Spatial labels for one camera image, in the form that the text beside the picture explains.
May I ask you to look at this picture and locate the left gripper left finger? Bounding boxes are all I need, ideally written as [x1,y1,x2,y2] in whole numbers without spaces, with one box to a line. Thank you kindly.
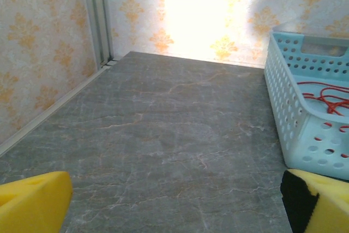
[0,171,74,233]

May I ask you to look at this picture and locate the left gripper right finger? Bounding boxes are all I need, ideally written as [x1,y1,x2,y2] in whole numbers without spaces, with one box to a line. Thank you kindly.
[280,169,349,233]

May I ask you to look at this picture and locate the blue plastic basket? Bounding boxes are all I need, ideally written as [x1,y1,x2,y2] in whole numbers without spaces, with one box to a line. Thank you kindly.
[263,22,349,181]

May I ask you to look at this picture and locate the aluminium table edge rail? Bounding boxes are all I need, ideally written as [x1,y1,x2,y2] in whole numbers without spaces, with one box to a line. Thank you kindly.
[0,59,119,157]

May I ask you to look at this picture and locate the aluminium frame post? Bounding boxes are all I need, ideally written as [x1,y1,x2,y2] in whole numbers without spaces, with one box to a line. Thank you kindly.
[80,0,115,67]

